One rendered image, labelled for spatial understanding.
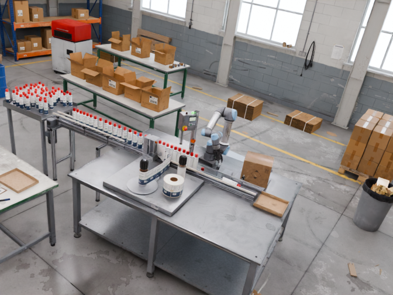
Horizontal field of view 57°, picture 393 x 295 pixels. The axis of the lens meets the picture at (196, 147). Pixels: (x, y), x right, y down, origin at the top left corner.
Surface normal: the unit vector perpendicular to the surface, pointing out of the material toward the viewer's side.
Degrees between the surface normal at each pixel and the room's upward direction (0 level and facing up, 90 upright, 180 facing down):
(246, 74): 90
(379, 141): 90
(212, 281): 1
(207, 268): 3
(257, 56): 90
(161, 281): 0
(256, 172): 90
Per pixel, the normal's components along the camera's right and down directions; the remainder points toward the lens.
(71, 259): 0.13, -0.87
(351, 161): -0.58, 0.31
